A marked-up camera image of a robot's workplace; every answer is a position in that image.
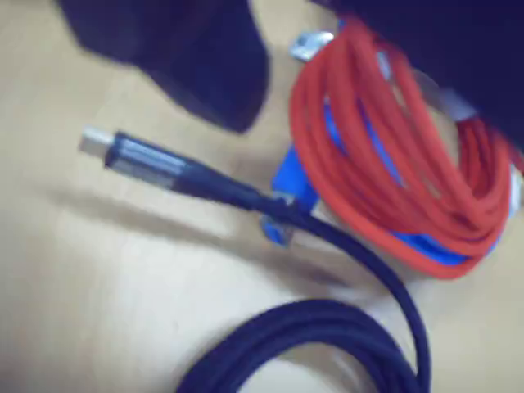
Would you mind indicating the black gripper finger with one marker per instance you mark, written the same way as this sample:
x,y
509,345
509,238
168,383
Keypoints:
x,y
196,53
458,41

